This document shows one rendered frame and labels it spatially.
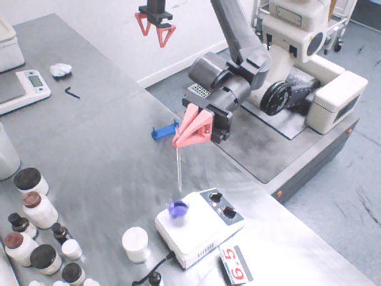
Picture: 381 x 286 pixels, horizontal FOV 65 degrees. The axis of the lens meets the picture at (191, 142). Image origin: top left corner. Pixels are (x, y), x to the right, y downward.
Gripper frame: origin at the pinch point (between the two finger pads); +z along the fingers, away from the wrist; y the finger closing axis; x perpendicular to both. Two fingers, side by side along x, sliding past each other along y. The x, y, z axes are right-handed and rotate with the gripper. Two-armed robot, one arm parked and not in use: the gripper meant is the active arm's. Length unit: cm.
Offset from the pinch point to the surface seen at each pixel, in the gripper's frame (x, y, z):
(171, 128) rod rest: 34, -26, -25
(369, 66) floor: 111, 4, -241
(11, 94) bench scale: 31, -80, 1
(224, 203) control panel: 31.2, 5.0, -11.5
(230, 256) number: 33.1, 14.1, -1.7
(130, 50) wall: 75, -126, -92
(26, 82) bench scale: 33, -85, -7
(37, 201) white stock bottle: 24.7, -28.5, 20.1
